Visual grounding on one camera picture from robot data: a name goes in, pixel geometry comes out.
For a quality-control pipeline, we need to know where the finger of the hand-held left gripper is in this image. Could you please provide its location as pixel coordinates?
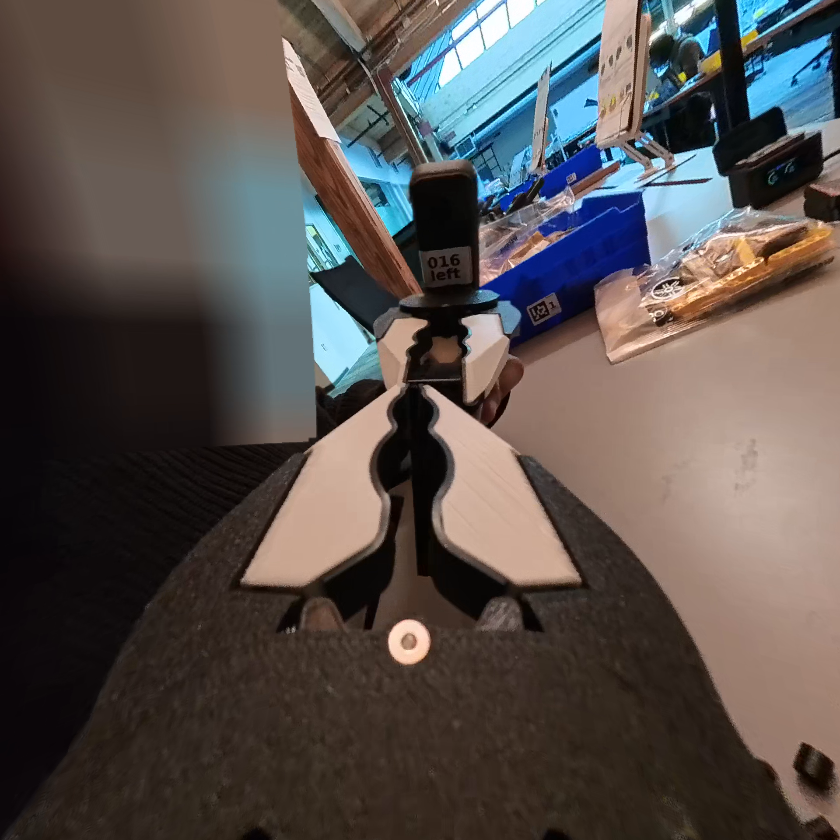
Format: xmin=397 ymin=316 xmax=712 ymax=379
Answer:
xmin=457 ymin=316 xmax=512 ymax=406
xmin=377 ymin=316 xmax=431 ymax=389

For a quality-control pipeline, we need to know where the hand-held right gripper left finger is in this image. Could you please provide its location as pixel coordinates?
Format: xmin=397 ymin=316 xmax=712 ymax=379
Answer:
xmin=241 ymin=384 xmax=411 ymax=592

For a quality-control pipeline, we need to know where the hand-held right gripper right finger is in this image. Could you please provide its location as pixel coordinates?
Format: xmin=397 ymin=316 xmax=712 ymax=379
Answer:
xmin=420 ymin=384 xmax=584 ymax=592

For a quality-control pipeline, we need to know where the thin black plastic part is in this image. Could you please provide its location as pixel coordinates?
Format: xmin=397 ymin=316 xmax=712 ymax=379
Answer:
xmin=402 ymin=384 xmax=424 ymax=573

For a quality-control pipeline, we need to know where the person's left hand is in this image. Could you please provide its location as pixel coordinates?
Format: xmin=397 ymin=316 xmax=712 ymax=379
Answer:
xmin=478 ymin=356 xmax=526 ymax=425

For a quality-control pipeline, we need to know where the black chair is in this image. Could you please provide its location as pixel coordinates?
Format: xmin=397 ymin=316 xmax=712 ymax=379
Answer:
xmin=308 ymin=256 xmax=396 ymax=343

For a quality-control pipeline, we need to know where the clear bag of tan parts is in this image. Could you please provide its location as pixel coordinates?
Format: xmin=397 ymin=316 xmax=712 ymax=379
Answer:
xmin=479 ymin=190 xmax=595 ymax=277

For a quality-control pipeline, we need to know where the blue plastic bin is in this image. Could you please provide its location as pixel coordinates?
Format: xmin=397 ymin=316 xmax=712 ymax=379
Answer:
xmin=508 ymin=143 xmax=608 ymax=198
xmin=479 ymin=190 xmax=651 ymax=345

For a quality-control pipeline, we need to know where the wooden booklet stand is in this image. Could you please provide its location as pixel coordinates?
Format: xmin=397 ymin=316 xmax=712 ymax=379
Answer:
xmin=594 ymin=0 xmax=713 ymax=183
xmin=525 ymin=62 xmax=559 ymax=179

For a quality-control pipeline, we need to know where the white paper notice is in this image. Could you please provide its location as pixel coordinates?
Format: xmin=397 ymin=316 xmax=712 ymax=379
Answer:
xmin=282 ymin=37 xmax=342 ymax=142

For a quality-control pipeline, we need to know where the person's dark knit clothing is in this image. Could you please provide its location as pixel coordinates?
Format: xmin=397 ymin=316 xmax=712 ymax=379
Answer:
xmin=0 ymin=441 xmax=316 ymax=828

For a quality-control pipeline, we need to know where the clear bag of yellow parts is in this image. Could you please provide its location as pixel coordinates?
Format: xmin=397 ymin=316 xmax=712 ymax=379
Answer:
xmin=594 ymin=220 xmax=840 ymax=365

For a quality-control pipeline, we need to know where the black rectangular device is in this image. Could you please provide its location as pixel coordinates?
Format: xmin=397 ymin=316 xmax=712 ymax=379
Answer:
xmin=728 ymin=128 xmax=825 ymax=210

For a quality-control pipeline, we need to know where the small black block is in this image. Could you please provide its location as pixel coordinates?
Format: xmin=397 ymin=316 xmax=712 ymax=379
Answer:
xmin=804 ymin=182 xmax=840 ymax=223

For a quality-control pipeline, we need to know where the black vertical post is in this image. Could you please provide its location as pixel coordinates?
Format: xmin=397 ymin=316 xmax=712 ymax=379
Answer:
xmin=712 ymin=0 xmax=788 ymax=173

